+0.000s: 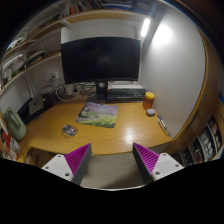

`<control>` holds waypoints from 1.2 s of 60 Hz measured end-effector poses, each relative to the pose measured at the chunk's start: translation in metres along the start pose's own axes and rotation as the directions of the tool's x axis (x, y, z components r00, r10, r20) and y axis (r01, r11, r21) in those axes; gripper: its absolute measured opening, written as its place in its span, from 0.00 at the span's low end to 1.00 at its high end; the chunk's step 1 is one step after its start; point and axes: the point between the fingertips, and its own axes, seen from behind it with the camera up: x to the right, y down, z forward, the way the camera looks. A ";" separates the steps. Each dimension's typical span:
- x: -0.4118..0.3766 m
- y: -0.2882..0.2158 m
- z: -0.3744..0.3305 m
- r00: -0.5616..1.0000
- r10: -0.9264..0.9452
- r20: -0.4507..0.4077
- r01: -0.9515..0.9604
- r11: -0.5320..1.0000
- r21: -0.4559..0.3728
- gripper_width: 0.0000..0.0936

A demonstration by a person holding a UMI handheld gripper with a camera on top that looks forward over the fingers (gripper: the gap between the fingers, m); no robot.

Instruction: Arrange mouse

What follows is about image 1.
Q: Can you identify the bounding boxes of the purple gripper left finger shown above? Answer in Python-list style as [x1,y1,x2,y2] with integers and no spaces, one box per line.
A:
[42,144,92,185]

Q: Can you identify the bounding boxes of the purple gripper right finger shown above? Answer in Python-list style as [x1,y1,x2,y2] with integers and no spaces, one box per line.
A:
[132,143,183,184]

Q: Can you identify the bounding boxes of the transparent colourful computer mouse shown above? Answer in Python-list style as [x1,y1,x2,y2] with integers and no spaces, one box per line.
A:
[62,125,77,137]

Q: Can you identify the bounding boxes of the floral landscape mouse pad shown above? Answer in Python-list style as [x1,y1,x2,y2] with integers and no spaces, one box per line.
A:
[76,102,118,128]

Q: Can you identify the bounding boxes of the black pen on desk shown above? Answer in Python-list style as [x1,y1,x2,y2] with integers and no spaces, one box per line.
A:
[157,115,170,136]

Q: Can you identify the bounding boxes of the small grey earbuds case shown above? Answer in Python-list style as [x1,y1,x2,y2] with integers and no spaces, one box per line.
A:
[146,109,155,116]

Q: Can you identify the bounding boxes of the wooden side cabinet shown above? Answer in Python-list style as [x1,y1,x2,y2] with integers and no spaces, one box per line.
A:
[163,29,224,168]

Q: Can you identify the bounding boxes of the orange jar with yellow lid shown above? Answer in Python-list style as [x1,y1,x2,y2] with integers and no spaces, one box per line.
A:
[143,92,155,110]

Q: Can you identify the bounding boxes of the silver mini computer box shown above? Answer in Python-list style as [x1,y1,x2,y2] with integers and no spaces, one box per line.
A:
[29,95,43,115]

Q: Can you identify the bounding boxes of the black mechanical keyboard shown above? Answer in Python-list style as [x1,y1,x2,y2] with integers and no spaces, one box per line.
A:
[107,88,146,102]

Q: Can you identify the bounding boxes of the black computer monitor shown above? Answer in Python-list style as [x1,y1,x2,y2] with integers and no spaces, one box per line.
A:
[61,37,140,102]

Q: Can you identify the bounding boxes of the white light strip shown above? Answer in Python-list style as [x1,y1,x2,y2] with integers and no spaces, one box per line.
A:
[140,18,150,37]

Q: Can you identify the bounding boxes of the wooden wall shelf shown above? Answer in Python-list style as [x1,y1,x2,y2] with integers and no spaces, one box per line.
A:
[0,8,158,96]

